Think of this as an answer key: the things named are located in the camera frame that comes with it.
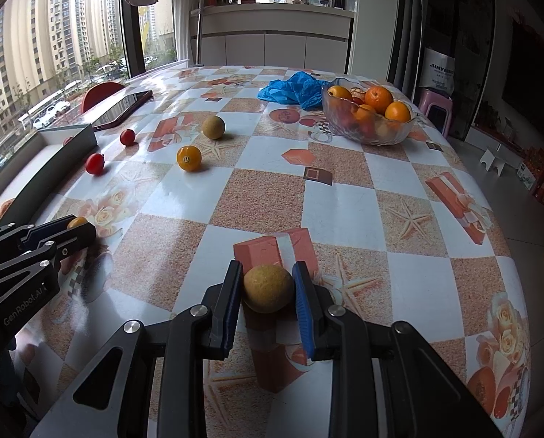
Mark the small white step stool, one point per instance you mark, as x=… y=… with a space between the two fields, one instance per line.
x=493 y=157

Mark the blue crumpled plastic bag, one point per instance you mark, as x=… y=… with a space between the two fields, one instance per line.
x=295 y=89

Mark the pink plastic stool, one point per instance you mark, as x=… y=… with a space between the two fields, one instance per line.
x=436 y=109

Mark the metal pole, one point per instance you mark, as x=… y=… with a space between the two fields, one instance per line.
x=200 y=13

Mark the white paper bag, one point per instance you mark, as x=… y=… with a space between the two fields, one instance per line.
x=438 y=70

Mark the white cabinet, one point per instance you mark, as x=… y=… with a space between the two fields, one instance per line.
x=272 y=36

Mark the smartphone with red case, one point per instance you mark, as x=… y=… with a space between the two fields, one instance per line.
x=122 y=108

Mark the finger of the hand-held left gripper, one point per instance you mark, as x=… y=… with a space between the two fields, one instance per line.
x=75 y=239
x=48 y=230

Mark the glass bowl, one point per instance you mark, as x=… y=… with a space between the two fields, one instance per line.
x=368 y=132

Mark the tan longan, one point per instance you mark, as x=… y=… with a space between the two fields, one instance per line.
x=267 y=288
x=213 y=127

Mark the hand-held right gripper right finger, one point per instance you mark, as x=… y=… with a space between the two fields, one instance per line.
x=304 y=317

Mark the small white carton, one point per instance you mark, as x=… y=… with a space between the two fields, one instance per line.
x=525 y=173

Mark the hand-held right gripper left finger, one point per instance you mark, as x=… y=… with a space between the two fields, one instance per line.
x=228 y=315

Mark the shallow grey box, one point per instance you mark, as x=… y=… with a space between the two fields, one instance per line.
x=53 y=164

